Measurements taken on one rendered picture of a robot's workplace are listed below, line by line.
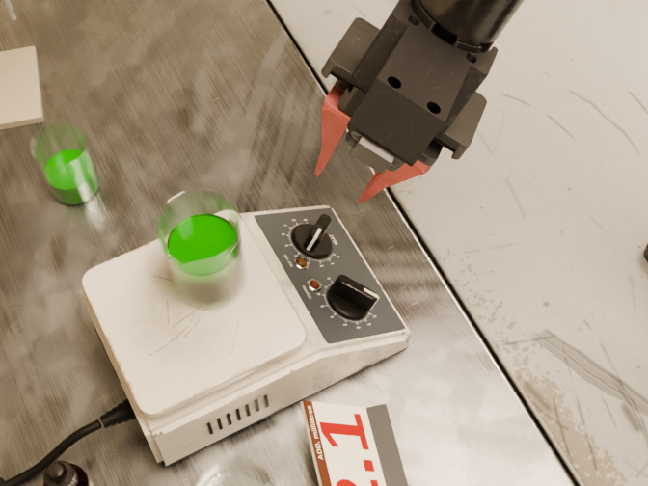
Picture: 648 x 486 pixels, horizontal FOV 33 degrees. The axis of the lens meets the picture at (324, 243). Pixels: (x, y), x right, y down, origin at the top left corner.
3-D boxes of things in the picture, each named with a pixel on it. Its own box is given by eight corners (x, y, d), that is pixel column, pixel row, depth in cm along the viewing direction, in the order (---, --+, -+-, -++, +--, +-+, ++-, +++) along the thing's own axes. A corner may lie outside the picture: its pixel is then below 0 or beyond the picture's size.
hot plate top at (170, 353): (236, 209, 78) (235, 202, 77) (313, 344, 72) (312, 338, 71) (78, 279, 75) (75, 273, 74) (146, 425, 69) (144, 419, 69)
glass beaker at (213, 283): (199, 234, 76) (183, 169, 69) (265, 266, 75) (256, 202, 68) (151, 302, 73) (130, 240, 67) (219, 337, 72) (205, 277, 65)
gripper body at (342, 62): (453, 169, 68) (520, 82, 63) (314, 80, 67) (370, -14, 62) (473, 119, 73) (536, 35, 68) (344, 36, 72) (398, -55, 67)
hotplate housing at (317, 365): (330, 219, 86) (328, 161, 80) (413, 352, 80) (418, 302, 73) (67, 338, 82) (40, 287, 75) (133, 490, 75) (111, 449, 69)
